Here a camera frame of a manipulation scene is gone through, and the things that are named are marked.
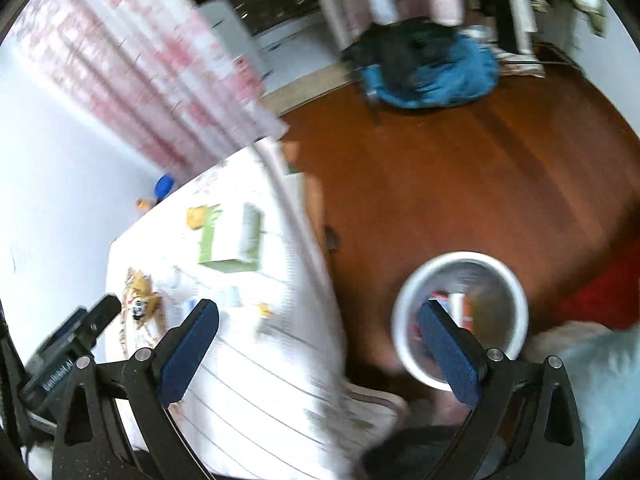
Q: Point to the white round trash bin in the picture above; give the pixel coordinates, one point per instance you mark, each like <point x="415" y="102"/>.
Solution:
<point x="479" y="293"/>

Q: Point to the crushed red soda can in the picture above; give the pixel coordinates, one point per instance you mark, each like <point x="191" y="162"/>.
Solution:
<point x="443" y="300"/>

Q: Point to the white checked tablecloth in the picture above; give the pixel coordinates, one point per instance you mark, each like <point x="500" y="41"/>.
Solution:
<point x="270" y="399"/>

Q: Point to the gold ornate oval mirror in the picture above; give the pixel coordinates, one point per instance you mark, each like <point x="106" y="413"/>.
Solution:
<point x="142" y="307"/>

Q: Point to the white barcode box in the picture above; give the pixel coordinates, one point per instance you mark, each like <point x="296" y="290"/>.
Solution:
<point x="461" y="310"/>

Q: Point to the blue bottle cap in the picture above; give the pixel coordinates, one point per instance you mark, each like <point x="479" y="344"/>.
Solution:
<point x="163" y="187"/>

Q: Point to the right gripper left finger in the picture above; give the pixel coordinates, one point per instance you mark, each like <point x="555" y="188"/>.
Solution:
<point x="91" y="441"/>

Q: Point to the light blue bedding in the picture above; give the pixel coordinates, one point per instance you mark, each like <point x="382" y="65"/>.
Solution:
<point x="603" y="367"/>

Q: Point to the blue and black clothes pile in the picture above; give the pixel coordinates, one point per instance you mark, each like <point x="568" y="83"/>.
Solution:
<point x="417" y="64"/>

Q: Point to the yellow lemon peel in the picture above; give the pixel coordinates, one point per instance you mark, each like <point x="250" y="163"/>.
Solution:
<point x="196" y="217"/>

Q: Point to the small white yellow wrapper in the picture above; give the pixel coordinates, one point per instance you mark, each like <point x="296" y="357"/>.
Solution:
<point x="265" y="311"/>

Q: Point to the white cabinet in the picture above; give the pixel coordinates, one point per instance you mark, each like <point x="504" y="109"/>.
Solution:
<point x="234" y="35"/>

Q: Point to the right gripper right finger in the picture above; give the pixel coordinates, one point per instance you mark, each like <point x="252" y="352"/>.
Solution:
<point x="534" y="401"/>

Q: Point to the pink floral curtain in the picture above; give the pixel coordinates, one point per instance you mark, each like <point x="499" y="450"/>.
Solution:
<point x="155" y="73"/>

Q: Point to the red blanket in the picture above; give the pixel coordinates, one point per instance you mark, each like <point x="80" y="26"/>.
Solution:
<point x="611" y="298"/>

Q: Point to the green white carton box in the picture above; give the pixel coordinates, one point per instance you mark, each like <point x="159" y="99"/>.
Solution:
<point x="231" y="238"/>

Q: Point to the yellow orange bottle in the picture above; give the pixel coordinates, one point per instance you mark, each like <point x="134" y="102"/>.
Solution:
<point x="143" y="205"/>

